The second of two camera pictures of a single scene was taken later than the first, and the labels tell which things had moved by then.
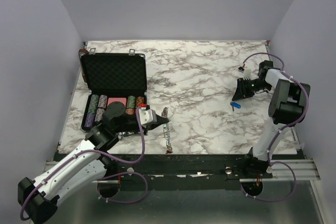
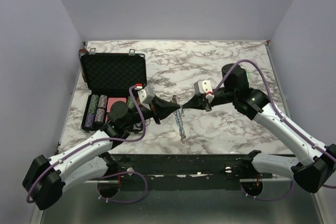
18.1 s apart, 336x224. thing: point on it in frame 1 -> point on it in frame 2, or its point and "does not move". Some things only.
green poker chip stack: x=131 y=102 does not move
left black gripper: x=160 y=120 -> x=160 y=108
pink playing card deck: x=113 y=99 does not move
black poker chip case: x=109 y=77 does not move
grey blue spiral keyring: x=166 y=131 -> x=179 y=114
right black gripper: x=241 y=92 -> x=198 y=103
